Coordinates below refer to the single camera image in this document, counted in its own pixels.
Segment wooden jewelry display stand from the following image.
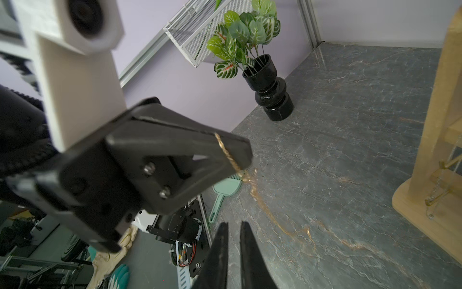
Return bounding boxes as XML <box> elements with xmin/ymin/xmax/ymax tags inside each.
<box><xmin>392</xmin><ymin>9</ymin><xmax>462</xmax><ymax>262</ymax></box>

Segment white mesh wall basket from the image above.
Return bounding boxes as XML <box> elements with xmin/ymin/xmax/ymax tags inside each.
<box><xmin>163</xmin><ymin>0</ymin><xmax>253</xmax><ymax>67</ymax></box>

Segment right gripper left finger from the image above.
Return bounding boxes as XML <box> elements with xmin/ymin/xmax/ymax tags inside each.
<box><xmin>192</xmin><ymin>222</ymin><xmax>229</xmax><ymax>289</ymax></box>

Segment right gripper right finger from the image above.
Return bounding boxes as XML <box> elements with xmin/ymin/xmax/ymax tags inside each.
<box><xmin>240</xmin><ymin>222</ymin><xmax>277</xmax><ymax>289</ymax></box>

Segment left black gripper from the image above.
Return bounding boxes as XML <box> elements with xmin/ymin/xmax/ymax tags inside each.
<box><xmin>1</xmin><ymin>96</ymin><xmax>253</xmax><ymax>252</ymax></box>

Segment green dustpan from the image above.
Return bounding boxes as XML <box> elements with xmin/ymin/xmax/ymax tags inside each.
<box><xmin>208</xmin><ymin>175</ymin><xmax>243</xmax><ymax>223</ymax></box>

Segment green artificial potted plant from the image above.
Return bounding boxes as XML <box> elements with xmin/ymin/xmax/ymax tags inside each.
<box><xmin>207</xmin><ymin>1</ymin><xmax>281</xmax><ymax>79</ymax></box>

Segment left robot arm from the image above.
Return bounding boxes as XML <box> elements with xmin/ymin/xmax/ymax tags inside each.
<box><xmin>1</xmin><ymin>1</ymin><xmax>253</xmax><ymax>253</ymax></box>

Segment black ribbed vase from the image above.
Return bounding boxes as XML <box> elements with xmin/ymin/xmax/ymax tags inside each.
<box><xmin>243</xmin><ymin>54</ymin><xmax>294</xmax><ymax>121</ymax></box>

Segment white slotted cable duct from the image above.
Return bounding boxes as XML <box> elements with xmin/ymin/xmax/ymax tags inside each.
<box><xmin>176</xmin><ymin>266</ymin><xmax>192</xmax><ymax>289</ymax></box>

